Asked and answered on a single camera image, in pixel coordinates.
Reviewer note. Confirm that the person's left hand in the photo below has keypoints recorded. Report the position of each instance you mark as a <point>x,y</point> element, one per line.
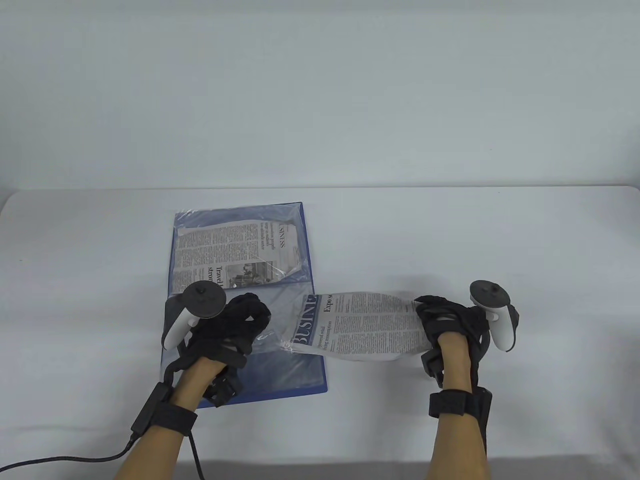
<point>230,335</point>

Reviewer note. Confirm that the person's right hand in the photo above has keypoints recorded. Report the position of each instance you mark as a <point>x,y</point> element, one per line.
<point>450,320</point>

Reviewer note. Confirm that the blue folder with clear sleeves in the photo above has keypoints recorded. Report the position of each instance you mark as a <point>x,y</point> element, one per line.
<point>290,375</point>

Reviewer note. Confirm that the newspaper with grey street photo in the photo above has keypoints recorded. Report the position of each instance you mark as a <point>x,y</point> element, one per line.
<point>225,245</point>

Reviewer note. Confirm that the newspaper with blue banner title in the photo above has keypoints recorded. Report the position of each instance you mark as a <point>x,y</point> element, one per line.
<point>360,325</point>

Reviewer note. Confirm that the person's right forearm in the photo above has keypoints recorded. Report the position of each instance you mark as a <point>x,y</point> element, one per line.
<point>455,450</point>

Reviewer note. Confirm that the person's left forearm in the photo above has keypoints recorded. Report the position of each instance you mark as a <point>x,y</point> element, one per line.
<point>155,460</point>

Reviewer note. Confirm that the right white grey controller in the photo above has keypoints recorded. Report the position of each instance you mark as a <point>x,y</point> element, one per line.
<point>487,295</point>

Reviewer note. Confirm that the white grey controller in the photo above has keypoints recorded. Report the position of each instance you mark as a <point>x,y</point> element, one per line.
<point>202,299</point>
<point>487,295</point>

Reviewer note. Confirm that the left white grey controller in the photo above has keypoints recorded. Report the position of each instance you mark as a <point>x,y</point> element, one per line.
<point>202,299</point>

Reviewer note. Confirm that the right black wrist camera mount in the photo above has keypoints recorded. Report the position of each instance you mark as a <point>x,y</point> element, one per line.
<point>432,367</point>

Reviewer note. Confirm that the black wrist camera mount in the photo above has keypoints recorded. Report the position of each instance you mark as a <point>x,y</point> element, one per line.
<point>432,367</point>
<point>222,387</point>

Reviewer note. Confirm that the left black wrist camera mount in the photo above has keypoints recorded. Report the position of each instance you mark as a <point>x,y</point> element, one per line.
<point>222,387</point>

